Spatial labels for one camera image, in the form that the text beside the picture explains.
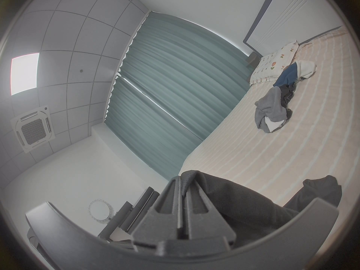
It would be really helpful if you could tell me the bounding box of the square ceiling light panel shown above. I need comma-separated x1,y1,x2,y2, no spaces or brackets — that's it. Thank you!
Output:
11,53,40,96

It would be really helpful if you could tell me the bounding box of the blue-green curtain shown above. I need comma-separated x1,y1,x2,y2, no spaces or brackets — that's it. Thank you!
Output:
117,10,263,143
104,76,204,179

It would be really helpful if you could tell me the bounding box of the bed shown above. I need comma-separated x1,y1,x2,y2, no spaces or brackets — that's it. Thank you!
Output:
178,0,360,209

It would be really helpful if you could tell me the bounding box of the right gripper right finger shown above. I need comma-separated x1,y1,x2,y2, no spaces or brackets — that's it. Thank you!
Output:
184,179,237,243

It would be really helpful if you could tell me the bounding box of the round white mirror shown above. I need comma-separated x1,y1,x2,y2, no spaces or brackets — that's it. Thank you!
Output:
88,199,112,222

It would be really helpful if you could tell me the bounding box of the black chest of drawers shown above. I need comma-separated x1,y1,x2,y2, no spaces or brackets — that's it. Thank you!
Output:
132,187,161,217

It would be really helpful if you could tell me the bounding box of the white printed pillow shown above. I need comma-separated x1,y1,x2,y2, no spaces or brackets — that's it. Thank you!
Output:
249,40,299,85

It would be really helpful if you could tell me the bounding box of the ceiling air conditioner vent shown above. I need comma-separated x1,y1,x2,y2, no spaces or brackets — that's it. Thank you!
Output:
11,106,55,154

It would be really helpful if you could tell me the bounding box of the black T-shirt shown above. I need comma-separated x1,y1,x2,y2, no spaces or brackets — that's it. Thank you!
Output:
180,170,342,237

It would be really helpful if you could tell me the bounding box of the pile of clothes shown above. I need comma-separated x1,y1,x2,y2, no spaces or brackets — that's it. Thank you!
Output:
254,61,318,134

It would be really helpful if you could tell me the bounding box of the grey bedside table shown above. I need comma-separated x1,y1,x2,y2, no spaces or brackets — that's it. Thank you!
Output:
246,52,262,67

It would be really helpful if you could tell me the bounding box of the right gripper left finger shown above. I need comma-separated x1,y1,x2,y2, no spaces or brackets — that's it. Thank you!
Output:
132,177,183,248

